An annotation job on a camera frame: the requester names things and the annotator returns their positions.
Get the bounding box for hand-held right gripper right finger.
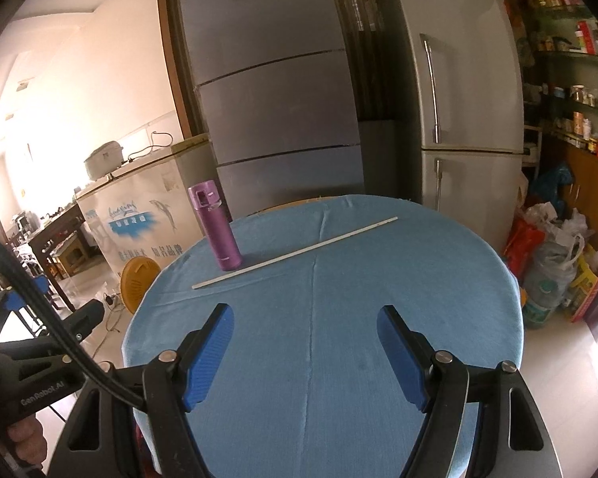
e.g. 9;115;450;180
377;305;561;478

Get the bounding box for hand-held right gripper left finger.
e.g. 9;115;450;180
47;304;234;478

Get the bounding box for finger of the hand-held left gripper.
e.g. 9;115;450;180
0;301;106;358
0;278;49;332

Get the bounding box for person's left hand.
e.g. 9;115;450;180
5;412;49;466

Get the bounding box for white power strip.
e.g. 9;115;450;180
102;294;125;332

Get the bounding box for yellow round plastic stool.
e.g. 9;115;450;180
120;256;161;315

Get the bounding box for dark wooden table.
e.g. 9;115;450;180
27;204;88;310

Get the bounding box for white chest freezer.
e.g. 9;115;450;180
75;134;215;280

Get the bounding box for purple thermos bottle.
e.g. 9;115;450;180
187;182;242;270

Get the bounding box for long white stick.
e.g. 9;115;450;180
192;216;398;290

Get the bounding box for white rice cooker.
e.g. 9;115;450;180
83;142;125;180

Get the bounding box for red plastic bag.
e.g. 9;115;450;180
503;216;546;280

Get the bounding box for white plastic bag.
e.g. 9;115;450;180
521;202;586;329

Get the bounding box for yellow red paper bag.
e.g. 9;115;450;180
570;246;598;322

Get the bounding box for blue plastic bag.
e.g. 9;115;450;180
533;162;576;210

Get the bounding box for brown wooden cabinet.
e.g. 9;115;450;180
543;134;598;270

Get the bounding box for silver two-door refrigerator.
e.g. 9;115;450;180
384;0;526;260

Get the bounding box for grey multi-door refrigerator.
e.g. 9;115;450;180
172;0;367;220

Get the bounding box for thick black gripper cable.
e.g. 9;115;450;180
0;226;148;409

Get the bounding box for thin black power cable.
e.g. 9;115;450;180
128;131;174;161

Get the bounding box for brown wooden door frame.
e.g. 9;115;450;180
155;0;210;140

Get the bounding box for wall shelf with goods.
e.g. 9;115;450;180
498;0;598;160

